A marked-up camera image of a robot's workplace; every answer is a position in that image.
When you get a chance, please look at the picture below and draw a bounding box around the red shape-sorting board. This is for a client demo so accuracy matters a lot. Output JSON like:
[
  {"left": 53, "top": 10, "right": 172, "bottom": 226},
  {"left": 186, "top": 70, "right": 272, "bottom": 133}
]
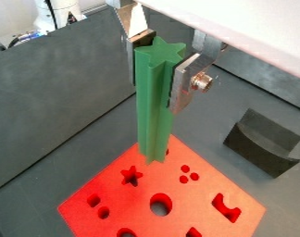
[{"left": 59, "top": 137, "right": 265, "bottom": 237}]

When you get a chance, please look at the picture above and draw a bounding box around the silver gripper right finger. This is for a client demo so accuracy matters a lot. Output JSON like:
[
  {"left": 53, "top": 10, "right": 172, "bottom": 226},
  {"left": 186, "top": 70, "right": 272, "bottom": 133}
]
[{"left": 169, "top": 30, "right": 226, "bottom": 114}]

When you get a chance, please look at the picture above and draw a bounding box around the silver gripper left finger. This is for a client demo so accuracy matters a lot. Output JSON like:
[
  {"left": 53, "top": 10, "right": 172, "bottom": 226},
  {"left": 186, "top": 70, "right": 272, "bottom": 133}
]
[{"left": 116, "top": 2, "right": 157, "bottom": 83}]

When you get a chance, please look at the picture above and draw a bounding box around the green star-shaped peg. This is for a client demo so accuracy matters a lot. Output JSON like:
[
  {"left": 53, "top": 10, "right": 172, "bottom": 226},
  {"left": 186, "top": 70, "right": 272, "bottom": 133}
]
[{"left": 134, "top": 36, "right": 186, "bottom": 164}]

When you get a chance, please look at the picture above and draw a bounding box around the black curved block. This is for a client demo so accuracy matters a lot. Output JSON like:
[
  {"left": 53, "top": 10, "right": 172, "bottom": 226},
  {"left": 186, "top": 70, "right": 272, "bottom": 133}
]
[{"left": 224, "top": 108, "right": 300, "bottom": 178}]

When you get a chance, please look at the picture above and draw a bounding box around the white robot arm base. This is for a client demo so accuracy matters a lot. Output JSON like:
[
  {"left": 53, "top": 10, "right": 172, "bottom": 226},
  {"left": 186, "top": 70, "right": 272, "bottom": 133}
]
[{"left": 34, "top": 0, "right": 86, "bottom": 32}]

